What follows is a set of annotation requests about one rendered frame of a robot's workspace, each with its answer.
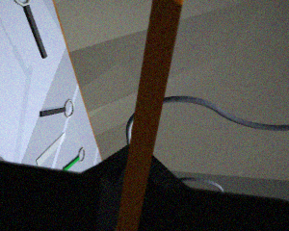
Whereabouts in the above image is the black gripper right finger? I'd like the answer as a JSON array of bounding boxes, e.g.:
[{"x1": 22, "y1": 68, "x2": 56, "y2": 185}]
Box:
[{"x1": 137, "y1": 155, "x2": 289, "y2": 231}]

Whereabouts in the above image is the orange handle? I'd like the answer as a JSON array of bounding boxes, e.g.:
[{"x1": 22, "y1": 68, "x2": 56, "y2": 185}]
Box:
[{"x1": 117, "y1": 0, "x2": 183, "y2": 231}]

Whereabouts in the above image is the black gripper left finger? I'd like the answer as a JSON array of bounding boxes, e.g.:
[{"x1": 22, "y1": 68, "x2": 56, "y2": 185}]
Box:
[{"x1": 0, "y1": 144, "x2": 129, "y2": 231}]

